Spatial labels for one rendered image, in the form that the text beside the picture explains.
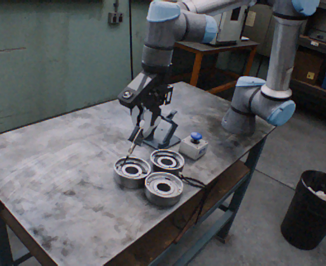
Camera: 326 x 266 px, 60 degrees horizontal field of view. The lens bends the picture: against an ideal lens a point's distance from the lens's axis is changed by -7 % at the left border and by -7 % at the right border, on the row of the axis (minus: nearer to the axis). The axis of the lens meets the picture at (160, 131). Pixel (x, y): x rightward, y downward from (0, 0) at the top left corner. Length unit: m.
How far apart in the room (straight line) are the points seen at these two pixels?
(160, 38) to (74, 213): 0.47
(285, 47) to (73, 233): 0.84
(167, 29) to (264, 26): 3.94
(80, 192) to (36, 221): 0.15
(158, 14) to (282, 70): 0.53
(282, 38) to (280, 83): 0.16
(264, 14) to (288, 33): 3.59
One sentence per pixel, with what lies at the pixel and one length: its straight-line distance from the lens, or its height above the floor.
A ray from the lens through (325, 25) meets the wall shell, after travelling 4.67.
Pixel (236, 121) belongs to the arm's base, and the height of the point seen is 0.85.
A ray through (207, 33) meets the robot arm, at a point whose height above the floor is 1.22.
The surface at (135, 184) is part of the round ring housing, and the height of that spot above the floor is 0.82.
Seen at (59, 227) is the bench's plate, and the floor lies 0.80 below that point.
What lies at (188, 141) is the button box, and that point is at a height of 0.84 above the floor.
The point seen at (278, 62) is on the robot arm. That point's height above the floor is 1.15.
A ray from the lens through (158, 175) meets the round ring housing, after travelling 0.85.
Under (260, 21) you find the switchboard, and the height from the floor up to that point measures 1.02.
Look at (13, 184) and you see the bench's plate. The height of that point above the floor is 0.80.
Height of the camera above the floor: 1.34
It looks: 28 degrees down
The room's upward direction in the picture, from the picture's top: 11 degrees clockwise
